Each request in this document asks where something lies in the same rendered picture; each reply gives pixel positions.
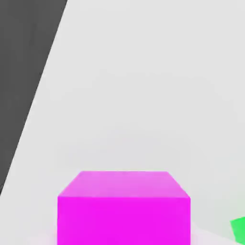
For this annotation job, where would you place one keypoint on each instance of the small magenta cube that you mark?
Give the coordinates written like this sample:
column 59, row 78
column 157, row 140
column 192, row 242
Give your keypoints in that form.
column 123, row 216

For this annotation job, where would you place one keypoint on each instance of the small green cube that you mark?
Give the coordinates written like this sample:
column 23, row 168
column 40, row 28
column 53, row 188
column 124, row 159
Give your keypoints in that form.
column 239, row 229

